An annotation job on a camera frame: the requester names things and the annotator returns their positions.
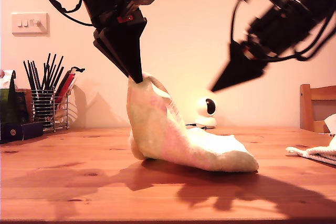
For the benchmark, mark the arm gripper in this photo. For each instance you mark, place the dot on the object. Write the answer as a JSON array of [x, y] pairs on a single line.
[[115, 11], [278, 30]]

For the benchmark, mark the white pink-striped tea towel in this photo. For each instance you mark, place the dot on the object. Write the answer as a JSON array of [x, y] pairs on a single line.
[[162, 134]]

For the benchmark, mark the cream terry tea towel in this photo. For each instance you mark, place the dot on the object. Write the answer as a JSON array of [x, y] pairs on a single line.
[[320, 153]]

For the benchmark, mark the black drinking straw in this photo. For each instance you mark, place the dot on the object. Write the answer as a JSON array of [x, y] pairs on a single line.
[[50, 70], [58, 76], [57, 70], [28, 74], [45, 70], [36, 74], [32, 74]]

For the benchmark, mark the wooden chair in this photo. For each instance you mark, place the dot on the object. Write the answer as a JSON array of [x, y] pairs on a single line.
[[305, 107]]

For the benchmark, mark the green white paper bag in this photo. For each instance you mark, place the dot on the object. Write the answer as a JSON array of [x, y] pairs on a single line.
[[10, 107]]

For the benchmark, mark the dark box with round logo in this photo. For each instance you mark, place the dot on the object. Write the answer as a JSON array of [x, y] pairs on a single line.
[[23, 131]]

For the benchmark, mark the white round security camera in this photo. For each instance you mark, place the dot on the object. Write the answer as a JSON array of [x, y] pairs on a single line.
[[203, 107]]

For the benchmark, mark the white light switch plate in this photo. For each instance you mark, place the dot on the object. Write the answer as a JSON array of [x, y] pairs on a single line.
[[30, 23]]

